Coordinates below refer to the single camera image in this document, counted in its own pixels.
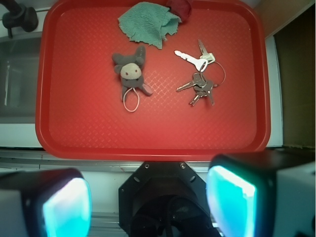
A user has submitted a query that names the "black octagonal mount plate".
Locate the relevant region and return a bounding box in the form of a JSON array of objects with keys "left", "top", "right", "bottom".
[{"left": 118, "top": 161, "right": 220, "bottom": 237}]

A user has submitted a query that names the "green knitted cloth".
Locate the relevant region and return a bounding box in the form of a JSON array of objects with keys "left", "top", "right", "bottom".
[{"left": 118, "top": 2, "right": 182, "bottom": 49}]

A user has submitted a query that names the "dark red fabric pouch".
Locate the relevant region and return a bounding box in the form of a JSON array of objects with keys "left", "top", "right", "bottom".
[{"left": 166, "top": 0, "right": 193, "bottom": 23}]

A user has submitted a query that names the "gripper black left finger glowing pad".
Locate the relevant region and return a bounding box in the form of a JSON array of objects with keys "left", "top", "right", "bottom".
[{"left": 0, "top": 168, "right": 92, "bottom": 237}]

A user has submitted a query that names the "bunch of metal keys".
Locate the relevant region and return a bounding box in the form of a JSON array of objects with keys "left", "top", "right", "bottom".
[{"left": 174, "top": 39, "right": 226, "bottom": 106}]

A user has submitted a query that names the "gray plush animal keychain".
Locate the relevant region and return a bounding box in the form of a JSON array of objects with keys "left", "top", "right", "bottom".
[{"left": 112, "top": 45, "right": 153, "bottom": 113}]

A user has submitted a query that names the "black clamp knob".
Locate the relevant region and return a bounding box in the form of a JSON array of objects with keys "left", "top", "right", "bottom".
[{"left": 0, "top": 0, "right": 39, "bottom": 39}]

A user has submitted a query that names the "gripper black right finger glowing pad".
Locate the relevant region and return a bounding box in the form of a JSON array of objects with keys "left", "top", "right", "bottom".
[{"left": 206, "top": 150, "right": 316, "bottom": 237}]

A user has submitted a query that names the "red plastic tray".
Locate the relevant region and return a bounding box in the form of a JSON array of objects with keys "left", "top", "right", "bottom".
[{"left": 35, "top": 0, "right": 271, "bottom": 161}]

